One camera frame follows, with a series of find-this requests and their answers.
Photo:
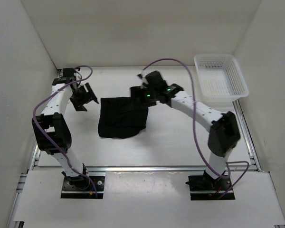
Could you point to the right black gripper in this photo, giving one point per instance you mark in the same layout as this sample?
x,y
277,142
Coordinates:
x,y
138,91

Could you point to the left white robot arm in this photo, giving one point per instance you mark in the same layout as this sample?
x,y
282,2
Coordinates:
x,y
50,128

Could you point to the black shorts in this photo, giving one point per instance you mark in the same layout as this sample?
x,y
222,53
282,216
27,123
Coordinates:
x,y
119,119

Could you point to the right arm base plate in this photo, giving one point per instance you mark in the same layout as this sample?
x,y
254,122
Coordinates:
x,y
203,188

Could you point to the white perforated plastic basket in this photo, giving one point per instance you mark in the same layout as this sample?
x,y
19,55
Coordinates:
x,y
220,78

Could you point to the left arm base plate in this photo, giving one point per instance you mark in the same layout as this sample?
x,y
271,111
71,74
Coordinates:
x,y
81,188

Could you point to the aluminium frame rail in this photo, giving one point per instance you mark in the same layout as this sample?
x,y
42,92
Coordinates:
x,y
145,182

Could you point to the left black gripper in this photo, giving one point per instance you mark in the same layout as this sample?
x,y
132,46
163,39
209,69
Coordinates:
x,y
78,105

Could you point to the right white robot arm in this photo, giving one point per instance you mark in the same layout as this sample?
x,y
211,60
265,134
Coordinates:
x,y
222,127

